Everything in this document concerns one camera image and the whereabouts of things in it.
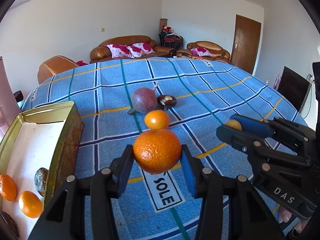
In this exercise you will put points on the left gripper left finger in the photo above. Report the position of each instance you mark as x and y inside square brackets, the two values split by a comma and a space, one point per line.
[64, 216]

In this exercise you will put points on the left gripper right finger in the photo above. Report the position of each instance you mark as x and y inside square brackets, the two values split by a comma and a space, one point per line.
[249, 216]

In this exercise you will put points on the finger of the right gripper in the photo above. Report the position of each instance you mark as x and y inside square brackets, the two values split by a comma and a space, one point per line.
[257, 151]
[253, 126]

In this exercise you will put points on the small yellow-green fruit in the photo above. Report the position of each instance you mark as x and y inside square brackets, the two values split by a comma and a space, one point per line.
[233, 124]

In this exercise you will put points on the large front mandarin orange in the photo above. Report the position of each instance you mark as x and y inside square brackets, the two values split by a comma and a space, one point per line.
[8, 187]

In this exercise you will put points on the small smooth orange kumquat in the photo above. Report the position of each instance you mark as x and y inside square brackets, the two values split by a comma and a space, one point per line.
[157, 119]

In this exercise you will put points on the purple passion fruit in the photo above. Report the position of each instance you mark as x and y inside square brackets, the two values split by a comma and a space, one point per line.
[144, 100]

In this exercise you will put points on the black television screen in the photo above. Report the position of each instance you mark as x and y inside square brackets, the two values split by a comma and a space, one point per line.
[294, 88]

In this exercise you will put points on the gold metal tin tray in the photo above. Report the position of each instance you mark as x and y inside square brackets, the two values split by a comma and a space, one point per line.
[43, 137]

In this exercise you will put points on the brown leather armchair right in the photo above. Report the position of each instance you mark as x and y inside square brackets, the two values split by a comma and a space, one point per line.
[219, 54]

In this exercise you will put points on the brown leather armchair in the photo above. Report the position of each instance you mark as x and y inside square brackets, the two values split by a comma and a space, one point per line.
[219, 54]
[53, 66]

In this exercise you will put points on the brown wooden door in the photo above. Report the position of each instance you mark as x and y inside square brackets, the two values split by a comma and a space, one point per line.
[245, 43]

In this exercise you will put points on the floral pillow on armchair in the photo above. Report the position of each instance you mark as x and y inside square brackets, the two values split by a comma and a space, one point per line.
[201, 52]

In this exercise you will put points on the coffee table with items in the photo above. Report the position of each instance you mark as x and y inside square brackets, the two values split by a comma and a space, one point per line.
[188, 57]

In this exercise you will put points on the pink electric kettle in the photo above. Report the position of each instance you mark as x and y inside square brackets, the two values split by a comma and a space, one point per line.
[9, 107]

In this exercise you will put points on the stacked dark chairs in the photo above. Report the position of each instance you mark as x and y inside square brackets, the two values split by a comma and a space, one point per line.
[168, 38]

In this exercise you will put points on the dark stool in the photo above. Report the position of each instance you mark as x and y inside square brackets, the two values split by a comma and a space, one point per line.
[18, 95]

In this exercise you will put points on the red pillow on near armchair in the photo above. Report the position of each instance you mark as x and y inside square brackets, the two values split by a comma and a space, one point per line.
[81, 63]

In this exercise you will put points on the floral pillow right on sofa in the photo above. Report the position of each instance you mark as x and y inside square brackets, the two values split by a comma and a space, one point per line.
[140, 49]

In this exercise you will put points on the floral pillow on sofa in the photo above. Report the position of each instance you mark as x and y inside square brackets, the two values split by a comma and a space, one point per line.
[140, 49]
[118, 50]

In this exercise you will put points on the brown leather armchair near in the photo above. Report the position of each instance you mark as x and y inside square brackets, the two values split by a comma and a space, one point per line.
[53, 66]

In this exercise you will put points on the brown leather three-seat sofa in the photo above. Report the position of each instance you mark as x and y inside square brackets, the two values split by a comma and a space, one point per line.
[102, 53]

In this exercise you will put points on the floral pillow left on sofa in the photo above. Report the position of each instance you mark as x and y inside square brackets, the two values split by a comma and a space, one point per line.
[118, 50]

